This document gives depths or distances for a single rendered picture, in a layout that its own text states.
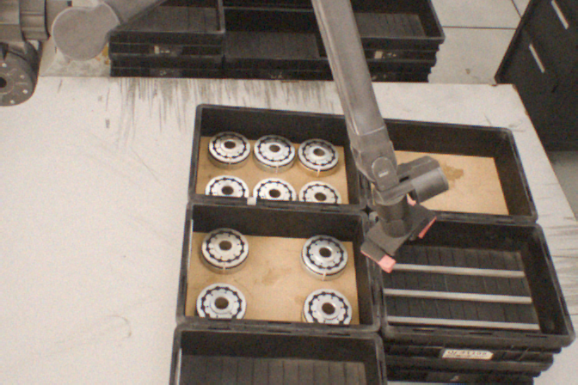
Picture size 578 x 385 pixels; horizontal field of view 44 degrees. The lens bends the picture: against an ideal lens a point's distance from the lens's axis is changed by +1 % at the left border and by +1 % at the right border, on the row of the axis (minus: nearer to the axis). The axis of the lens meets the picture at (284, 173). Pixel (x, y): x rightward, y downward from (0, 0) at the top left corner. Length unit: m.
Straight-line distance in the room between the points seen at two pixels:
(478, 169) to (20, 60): 1.13
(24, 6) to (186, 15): 1.65
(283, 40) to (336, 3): 1.71
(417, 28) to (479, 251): 1.34
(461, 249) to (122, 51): 1.40
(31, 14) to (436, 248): 1.04
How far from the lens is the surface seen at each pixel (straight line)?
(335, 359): 1.50
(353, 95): 1.17
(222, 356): 1.48
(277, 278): 1.58
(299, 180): 1.75
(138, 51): 2.58
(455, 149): 1.91
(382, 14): 2.92
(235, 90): 2.14
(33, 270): 1.76
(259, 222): 1.59
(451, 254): 1.72
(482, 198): 1.85
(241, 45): 2.81
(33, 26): 1.14
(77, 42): 1.11
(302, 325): 1.41
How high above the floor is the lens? 2.15
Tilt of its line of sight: 49 degrees down
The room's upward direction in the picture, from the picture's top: 11 degrees clockwise
